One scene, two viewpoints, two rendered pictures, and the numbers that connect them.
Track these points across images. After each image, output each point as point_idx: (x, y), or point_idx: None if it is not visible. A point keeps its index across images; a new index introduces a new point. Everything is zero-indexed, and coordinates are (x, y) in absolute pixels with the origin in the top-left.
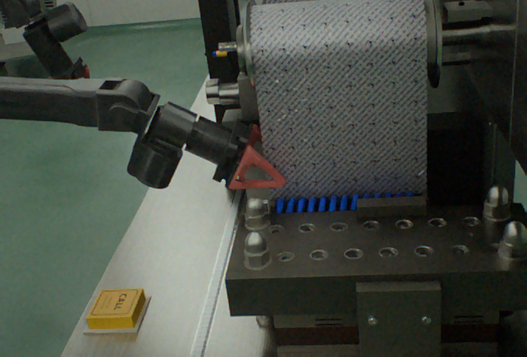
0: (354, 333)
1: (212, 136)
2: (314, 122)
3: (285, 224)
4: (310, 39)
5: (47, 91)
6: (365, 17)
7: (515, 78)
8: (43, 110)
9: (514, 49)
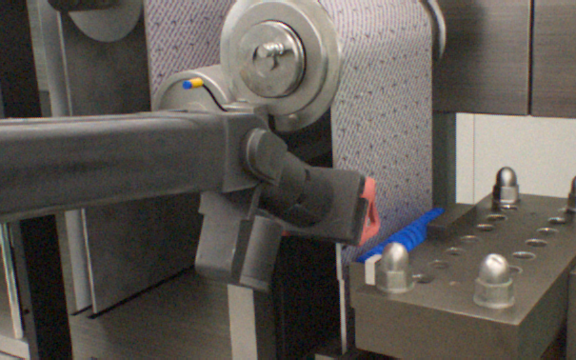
0: (552, 351)
1: (318, 174)
2: (373, 139)
3: (413, 272)
4: (367, 26)
5: (148, 126)
6: (387, 2)
7: (539, 39)
8: (142, 170)
9: (526, 14)
